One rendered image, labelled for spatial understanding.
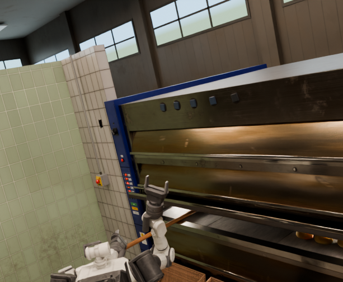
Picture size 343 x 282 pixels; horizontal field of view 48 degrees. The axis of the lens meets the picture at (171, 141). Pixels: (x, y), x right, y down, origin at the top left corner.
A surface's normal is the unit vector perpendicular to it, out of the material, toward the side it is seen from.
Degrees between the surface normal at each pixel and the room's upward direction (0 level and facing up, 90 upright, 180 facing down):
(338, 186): 70
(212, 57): 90
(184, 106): 90
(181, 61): 90
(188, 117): 90
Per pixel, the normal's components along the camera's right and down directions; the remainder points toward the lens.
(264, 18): -0.72, 0.26
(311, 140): -0.79, -0.08
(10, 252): 0.61, -0.01
